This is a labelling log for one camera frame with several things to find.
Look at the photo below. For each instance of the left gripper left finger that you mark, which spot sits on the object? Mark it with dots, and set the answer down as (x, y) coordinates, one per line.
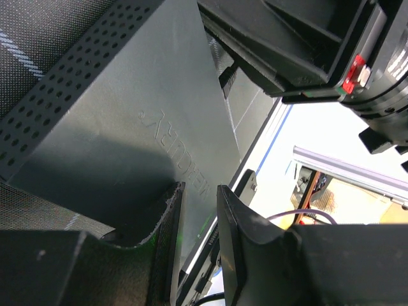
(76, 268)

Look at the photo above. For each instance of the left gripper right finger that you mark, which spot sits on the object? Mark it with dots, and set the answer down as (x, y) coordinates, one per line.
(346, 264)

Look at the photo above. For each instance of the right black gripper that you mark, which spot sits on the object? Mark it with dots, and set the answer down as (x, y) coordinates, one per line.
(353, 52)

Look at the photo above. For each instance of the black network switch box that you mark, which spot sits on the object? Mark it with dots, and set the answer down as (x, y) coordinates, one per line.
(127, 127)

